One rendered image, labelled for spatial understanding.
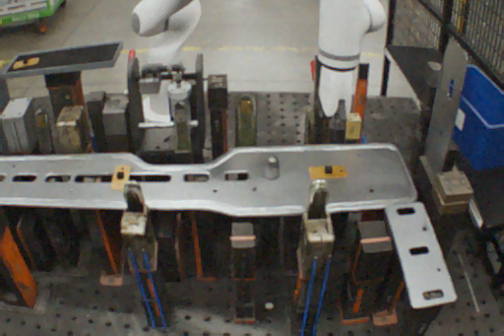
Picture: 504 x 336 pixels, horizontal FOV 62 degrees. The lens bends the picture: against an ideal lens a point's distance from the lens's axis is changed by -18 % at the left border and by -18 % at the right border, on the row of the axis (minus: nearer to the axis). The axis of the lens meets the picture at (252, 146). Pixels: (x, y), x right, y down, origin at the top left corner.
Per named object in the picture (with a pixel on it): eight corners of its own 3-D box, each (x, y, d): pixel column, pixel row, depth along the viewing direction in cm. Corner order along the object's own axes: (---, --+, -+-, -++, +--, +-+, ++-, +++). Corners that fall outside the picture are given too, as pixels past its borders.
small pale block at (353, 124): (332, 231, 139) (347, 120, 118) (330, 222, 142) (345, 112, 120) (344, 230, 139) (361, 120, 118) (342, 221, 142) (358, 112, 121)
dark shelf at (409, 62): (481, 235, 94) (485, 226, 92) (383, 51, 166) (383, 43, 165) (548, 224, 95) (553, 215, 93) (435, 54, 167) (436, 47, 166)
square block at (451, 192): (408, 296, 117) (446, 194, 96) (402, 274, 124) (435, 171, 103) (433, 291, 118) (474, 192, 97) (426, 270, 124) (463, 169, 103)
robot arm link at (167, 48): (141, 60, 162) (139, -3, 148) (188, 44, 171) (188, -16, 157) (157, 74, 155) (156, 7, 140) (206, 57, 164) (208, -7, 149)
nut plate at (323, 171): (310, 178, 111) (311, 174, 110) (308, 168, 114) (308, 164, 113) (347, 176, 111) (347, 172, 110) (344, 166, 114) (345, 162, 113)
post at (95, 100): (109, 215, 143) (85, 100, 119) (111, 204, 147) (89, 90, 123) (124, 215, 143) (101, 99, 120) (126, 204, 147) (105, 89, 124)
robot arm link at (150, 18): (177, 33, 158) (134, 46, 150) (165, 3, 158) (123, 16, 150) (246, -41, 115) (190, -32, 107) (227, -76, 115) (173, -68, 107)
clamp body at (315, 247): (284, 341, 108) (296, 248, 88) (281, 304, 118) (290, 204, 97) (322, 337, 109) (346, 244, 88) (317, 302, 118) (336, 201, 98)
